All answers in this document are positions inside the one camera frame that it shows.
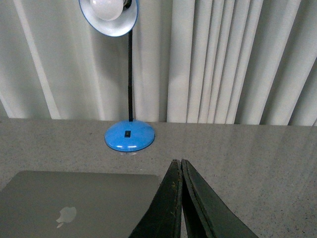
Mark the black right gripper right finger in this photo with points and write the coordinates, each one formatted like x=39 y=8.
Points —
x=206 y=215

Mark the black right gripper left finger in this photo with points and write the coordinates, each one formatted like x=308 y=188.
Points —
x=163 y=217

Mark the grey laptop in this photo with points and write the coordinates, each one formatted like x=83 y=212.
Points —
x=38 y=204

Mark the white curtain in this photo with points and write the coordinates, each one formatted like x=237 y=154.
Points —
x=199 y=61

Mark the blue desk lamp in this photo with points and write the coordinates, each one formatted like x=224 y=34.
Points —
x=115 y=18

